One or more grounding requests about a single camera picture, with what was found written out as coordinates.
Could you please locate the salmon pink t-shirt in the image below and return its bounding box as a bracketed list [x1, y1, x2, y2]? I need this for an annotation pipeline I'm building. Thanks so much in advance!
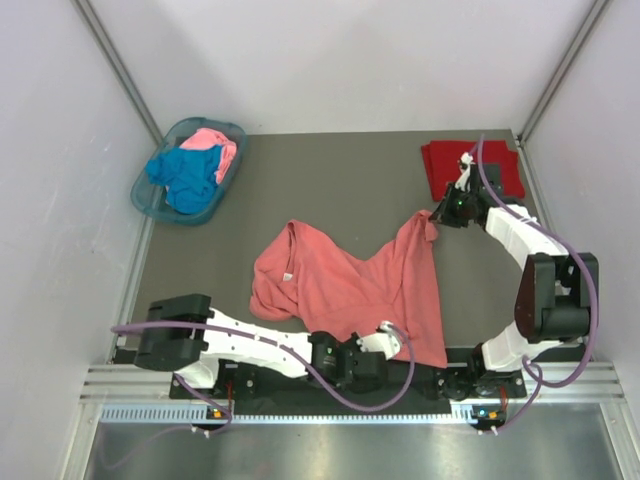
[249, 210, 447, 368]

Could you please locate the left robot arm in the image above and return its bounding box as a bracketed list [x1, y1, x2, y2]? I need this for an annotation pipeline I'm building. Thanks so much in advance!
[134, 294, 401, 397]

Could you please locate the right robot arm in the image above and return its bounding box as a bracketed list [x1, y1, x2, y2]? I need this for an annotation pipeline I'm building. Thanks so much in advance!
[430, 181, 599, 398]

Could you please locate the folded red t-shirt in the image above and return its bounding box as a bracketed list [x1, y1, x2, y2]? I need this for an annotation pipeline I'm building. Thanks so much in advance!
[420, 139, 527, 203]

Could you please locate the light pink t-shirt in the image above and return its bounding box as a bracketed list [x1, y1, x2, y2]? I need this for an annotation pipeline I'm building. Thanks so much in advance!
[180, 128, 238, 185]

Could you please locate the blue t-shirt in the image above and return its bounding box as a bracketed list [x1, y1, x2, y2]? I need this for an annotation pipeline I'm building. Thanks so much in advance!
[145, 147, 220, 215]

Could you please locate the teal plastic basket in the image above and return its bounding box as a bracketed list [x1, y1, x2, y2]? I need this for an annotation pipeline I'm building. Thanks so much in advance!
[130, 117, 248, 226]

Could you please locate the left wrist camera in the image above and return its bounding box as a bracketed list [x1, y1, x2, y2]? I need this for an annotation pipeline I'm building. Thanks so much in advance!
[356, 321, 406, 360]

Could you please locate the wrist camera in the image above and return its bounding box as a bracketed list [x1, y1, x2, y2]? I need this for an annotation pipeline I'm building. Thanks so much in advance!
[356, 321, 406, 360]
[454, 152, 504, 194]

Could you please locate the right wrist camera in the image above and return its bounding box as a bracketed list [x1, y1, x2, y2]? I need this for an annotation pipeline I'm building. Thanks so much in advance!
[454, 152, 504, 194]

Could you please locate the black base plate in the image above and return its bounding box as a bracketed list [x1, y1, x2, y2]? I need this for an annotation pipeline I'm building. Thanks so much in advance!
[198, 348, 533, 417]

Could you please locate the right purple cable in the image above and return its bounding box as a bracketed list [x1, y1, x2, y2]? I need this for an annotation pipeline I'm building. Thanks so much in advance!
[469, 132, 600, 436]

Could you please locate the right aluminium corner post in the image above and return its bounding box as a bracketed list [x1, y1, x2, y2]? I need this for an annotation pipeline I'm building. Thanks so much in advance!
[516, 0, 612, 147]

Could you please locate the aluminium corner post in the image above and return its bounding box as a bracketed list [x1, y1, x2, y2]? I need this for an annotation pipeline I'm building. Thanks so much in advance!
[71, 0, 163, 145]
[516, 0, 612, 147]

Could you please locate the slotted cable duct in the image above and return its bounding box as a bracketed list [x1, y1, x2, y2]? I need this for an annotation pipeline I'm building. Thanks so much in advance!
[98, 399, 501, 425]

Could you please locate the left aluminium corner post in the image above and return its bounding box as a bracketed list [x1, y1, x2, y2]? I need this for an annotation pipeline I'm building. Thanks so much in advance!
[71, 0, 163, 145]

